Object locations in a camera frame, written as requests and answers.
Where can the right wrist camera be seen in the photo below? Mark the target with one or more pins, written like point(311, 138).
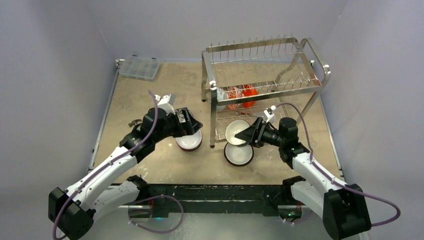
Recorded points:
point(270, 114)

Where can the black hammer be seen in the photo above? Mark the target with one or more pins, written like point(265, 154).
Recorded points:
point(135, 122)

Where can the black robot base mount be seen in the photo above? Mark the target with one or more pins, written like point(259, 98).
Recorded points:
point(267, 200)

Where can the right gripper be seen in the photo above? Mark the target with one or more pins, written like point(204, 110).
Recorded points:
point(259, 132)

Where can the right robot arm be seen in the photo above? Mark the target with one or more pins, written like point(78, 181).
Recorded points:
point(343, 213)

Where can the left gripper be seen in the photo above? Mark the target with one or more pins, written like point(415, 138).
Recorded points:
point(189, 127)

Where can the solid orange bowl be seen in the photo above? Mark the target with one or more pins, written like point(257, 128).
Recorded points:
point(249, 91)

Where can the white bowl with dark rim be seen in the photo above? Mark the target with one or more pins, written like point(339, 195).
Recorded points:
point(238, 156)

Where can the stainless steel dish rack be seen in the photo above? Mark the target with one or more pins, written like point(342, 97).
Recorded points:
point(278, 67)

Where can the clear plastic organizer box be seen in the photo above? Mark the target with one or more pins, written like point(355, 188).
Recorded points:
point(140, 68)

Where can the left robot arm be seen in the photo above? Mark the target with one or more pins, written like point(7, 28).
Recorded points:
point(74, 210)

